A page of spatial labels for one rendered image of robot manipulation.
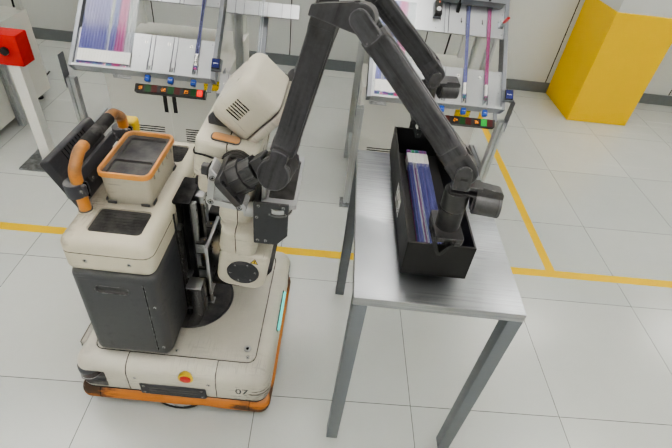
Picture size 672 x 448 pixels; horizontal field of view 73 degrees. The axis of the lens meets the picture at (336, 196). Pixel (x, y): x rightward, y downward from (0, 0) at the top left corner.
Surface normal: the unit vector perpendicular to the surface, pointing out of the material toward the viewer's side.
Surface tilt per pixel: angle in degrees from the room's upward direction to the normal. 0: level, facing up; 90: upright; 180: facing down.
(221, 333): 0
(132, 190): 92
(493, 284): 0
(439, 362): 0
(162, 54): 44
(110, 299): 90
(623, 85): 90
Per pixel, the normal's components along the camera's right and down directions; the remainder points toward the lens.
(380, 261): 0.10, -0.78
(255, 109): -0.05, 0.62
